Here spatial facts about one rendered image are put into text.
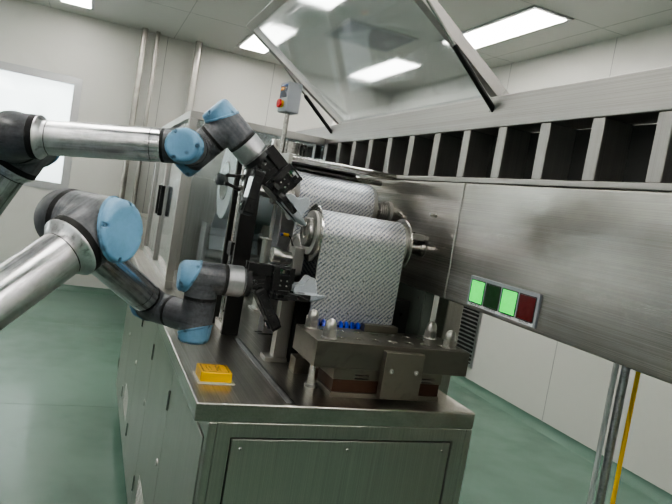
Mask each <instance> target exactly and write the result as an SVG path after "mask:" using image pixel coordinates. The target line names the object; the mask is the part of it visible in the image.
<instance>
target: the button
mask: <svg viewBox="0 0 672 504"><path fill-rule="evenodd" d="M195 373H196V375H197V377H198V379H199V381H201V382H220V383H231V381H232V373H231V371H230V370H229V368H228V367H227V365H220V364H204V363H197V364H196V371H195Z"/></svg>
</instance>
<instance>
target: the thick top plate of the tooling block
mask: <svg viewBox="0 0 672 504"><path fill-rule="evenodd" d="M304 325H305V324H296V328H295V334H294V340H293V346H292V347H293V348H294V349H295V350H296V351H297V352H298V353H299V354H300V355H301V356H302V357H303V358H305V359H306V360H307V361H308V362H309V363H310V364H311V365H312V366H313V367H327V368H342V369H358V370H373V371H380V369H381V364H382V358H383V352H384V350H388V351H401V352H413V353H422V354H424V355H425V360H424V366H423V371H422V374H434V375H449V376H466V372H467V366H468V361H469V356H470V353H469V352H467V351H465V350H463V349H461V348H459V347H457V346H456V350H450V349H446V348H443V347H441V346H442V345H443V341H444V340H443V339H441V338H439V337H437V336H436V338H437V340H431V339H426V338H424V337H423V335H416V334H405V333H397V334H386V333H375V332H364V331H362V330H361V329H350V328H339V327H337V335H336V337H337V339H336V340H330V339H325V338H322V337H321V335H322V334H323V328H324V327H325V326H318V327H319V329H309V328H306V327H304Z"/></svg>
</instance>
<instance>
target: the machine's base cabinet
mask: <svg viewBox="0 0 672 504"><path fill-rule="evenodd" d="M116 389H117V400H118V410H119V420H120V430H121V441H122V451H123V461H124V471H125V482H126V492H127V502H128V504H458V502H459V497H460V492H461V486H462V481H463V476H464V471H465V465H466V460H467V455H468V449H469V444H470V439H471V433H472V429H452V428H416V427H381V426H346V425H311V424H276V423H240V422H205V421H194V419H193V416H192V414H191V411H190V409H189V406H188V404H187V401H186V398H185V396H184V393H183V391H182V388H181V386H180V383H179V381H178V378H177V375H176V373H175V370H174V368H173V365H172V363H171V360H170V358H169V355H168V352H167V350H166V347H165V345H164V342H163V340H162V337H161V335H160V332H159V329H158V327H157V324H156V323H154V322H151V321H145V320H142V319H140V318H139V317H136V316H134V315H133V314H132V312H131V309H130V305H129V304H128V305H127V312H126V319H125V326H124V333H123V339H122V346H121V353H120V358H119V360H118V374H117V380H116Z"/></svg>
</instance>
